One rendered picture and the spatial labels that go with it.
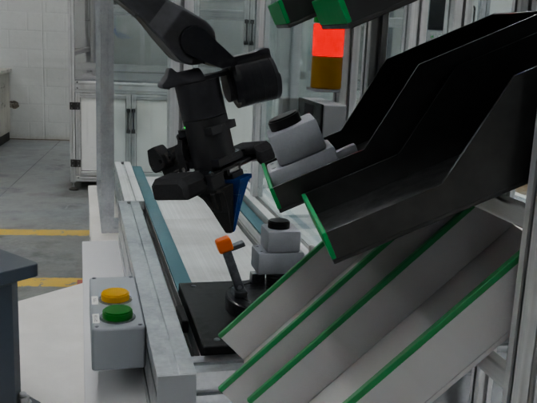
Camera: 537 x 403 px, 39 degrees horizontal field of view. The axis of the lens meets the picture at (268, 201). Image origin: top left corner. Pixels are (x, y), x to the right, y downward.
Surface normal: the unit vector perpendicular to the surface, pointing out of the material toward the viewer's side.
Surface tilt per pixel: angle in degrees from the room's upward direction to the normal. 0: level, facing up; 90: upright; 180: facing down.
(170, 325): 0
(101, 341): 90
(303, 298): 90
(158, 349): 0
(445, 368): 90
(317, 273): 90
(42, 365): 0
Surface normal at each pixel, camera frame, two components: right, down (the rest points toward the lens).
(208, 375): 0.24, 0.22
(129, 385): 0.04, -0.98
